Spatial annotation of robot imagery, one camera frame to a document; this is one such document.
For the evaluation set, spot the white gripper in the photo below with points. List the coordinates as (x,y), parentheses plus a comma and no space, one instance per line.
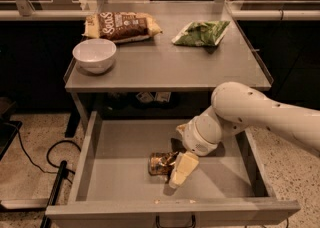
(193,142)

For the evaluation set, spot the crushed orange soda can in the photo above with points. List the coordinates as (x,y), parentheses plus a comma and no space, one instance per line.
(161,163)

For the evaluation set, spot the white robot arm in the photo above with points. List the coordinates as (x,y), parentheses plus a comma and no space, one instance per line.
(234,107)

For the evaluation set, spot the grey open top drawer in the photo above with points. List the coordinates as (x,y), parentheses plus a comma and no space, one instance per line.
(112,187)

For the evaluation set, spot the green chip bag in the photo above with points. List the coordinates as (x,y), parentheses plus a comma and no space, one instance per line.
(201,34)

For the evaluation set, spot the white ceramic bowl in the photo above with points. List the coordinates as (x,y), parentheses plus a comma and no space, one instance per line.
(95,55)

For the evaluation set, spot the brown and yellow snack bag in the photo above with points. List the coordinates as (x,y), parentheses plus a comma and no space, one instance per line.
(121,27)

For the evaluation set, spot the black metal floor bar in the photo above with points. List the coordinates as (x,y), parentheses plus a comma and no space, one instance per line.
(46,222)

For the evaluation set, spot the black drawer handle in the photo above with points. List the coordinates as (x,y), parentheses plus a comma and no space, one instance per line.
(175,223)

